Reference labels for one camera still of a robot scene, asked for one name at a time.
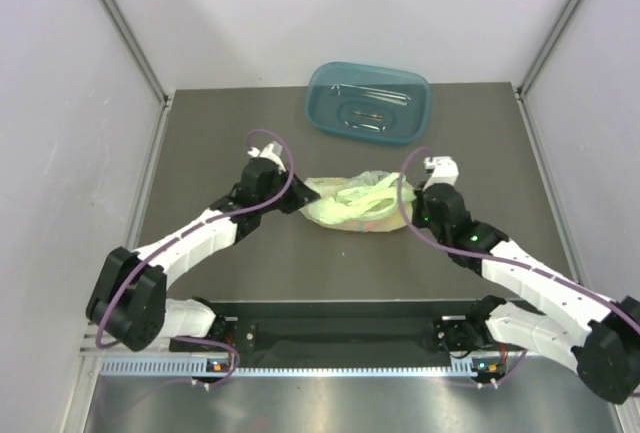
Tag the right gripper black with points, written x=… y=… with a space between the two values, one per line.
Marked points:
x=418 y=204

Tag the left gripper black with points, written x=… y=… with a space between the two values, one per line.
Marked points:
x=301 y=195

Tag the light green plastic bag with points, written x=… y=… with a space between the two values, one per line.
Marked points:
x=365 y=203

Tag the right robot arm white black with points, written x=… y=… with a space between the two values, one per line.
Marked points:
x=590 y=334

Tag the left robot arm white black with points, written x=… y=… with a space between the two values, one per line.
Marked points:
x=129 y=303

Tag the teal plastic container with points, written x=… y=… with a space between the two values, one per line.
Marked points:
x=369 y=103

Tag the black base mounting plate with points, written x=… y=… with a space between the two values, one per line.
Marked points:
x=350 y=334

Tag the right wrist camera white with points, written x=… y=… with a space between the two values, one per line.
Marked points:
x=440 y=170

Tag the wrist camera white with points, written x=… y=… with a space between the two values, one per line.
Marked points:
x=272 y=151
x=440 y=170

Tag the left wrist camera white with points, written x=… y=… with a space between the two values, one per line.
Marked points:
x=272 y=151

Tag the left aluminium frame post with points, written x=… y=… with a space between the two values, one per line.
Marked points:
x=130 y=42

